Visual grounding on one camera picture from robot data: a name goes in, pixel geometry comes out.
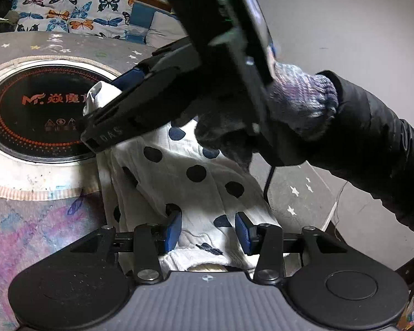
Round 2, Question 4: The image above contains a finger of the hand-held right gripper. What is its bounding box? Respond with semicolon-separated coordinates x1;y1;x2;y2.
80;67;208;153
110;37;202;92

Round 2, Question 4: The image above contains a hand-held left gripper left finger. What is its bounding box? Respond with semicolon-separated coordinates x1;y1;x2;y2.
71;210;183;285

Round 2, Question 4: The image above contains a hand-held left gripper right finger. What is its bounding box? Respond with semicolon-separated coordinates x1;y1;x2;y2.
235;212;347;285

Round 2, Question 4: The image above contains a white polka dot garment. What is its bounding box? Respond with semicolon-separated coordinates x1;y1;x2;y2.
83;81;291;277

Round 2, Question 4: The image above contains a person's right forearm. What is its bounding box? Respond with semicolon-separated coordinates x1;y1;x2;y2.
295;71;414;239

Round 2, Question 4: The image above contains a person's right hand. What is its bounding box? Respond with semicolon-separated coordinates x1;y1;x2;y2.
195;61;339;175

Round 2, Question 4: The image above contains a grey cushion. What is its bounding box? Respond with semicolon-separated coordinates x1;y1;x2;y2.
147;11;191;49

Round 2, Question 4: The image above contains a blue padded bench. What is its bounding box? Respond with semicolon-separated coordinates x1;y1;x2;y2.
19;0;175;42

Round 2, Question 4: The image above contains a grey star print tablecloth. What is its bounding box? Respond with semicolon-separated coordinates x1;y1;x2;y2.
0;31;349;331

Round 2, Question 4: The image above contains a butterfly print pillow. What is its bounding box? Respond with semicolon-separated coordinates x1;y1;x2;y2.
12;0;137;40

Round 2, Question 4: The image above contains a round black induction cooker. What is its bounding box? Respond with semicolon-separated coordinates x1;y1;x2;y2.
0;55;123;201

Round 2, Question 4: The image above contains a black cable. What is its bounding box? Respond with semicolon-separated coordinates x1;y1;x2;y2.
262;165;277;209

